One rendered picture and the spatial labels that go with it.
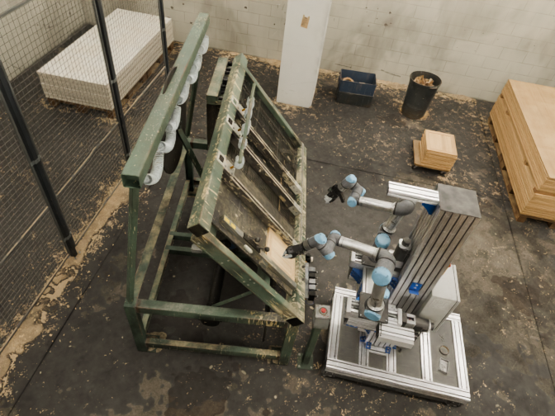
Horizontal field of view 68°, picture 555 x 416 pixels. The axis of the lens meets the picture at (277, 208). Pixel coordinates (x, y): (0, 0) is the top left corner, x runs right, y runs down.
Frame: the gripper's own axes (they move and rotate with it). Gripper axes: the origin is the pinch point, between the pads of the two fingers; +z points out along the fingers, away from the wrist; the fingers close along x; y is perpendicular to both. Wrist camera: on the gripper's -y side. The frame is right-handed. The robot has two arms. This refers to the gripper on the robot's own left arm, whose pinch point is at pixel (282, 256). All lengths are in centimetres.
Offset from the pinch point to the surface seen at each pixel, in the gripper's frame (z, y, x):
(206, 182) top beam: 3, -46, 58
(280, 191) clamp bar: 27, 62, 63
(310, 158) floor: 101, 266, 154
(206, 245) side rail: 11, -55, 18
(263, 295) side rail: 24.8, -4.8, -20.2
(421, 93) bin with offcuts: -37, 431, 209
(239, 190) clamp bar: 13, -6, 57
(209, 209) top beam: 0, -54, 38
